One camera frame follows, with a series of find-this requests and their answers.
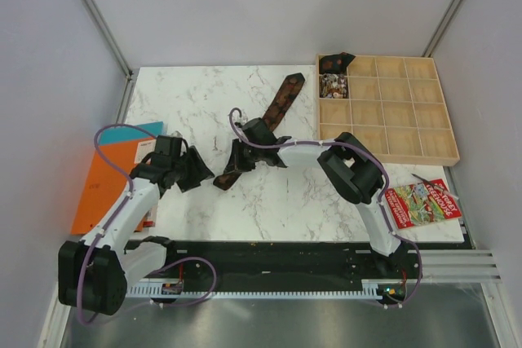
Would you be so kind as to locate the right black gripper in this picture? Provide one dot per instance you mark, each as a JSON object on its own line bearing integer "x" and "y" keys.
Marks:
{"x": 236, "y": 163}

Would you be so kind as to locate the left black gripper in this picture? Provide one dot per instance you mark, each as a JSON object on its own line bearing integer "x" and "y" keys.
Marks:
{"x": 199, "y": 171}

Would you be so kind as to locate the brown red patterned tie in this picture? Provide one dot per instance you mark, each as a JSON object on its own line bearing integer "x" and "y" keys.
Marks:
{"x": 285, "y": 96}

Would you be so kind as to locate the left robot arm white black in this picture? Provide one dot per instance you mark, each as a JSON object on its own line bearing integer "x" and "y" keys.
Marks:
{"x": 95, "y": 272}

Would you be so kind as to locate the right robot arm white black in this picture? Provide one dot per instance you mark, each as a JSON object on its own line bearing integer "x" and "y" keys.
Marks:
{"x": 354, "y": 172}

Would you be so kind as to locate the teal folder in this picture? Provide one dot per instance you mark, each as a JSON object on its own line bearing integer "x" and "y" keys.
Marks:
{"x": 122, "y": 134}

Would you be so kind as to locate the orange folder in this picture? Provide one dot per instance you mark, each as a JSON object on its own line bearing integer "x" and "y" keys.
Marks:
{"x": 104, "y": 184}

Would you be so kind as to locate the rolled colourful tie in tray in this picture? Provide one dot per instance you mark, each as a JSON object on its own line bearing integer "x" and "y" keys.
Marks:
{"x": 333, "y": 86}

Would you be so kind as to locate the rolled dark tie in tray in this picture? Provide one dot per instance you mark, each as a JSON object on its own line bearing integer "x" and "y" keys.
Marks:
{"x": 335, "y": 64}

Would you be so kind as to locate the wooden compartment tray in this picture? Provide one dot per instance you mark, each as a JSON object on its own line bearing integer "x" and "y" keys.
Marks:
{"x": 395, "y": 107}

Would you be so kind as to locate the red treehouse book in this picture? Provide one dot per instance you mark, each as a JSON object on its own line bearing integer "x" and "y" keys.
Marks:
{"x": 419, "y": 204}

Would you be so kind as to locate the pen on red book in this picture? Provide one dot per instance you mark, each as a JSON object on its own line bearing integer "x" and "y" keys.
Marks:
{"x": 438, "y": 187}

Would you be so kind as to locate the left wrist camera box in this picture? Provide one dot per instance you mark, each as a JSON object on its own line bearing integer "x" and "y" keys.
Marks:
{"x": 169, "y": 145}

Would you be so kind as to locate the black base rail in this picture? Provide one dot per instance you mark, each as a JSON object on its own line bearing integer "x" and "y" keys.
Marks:
{"x": 288, "y": 267}

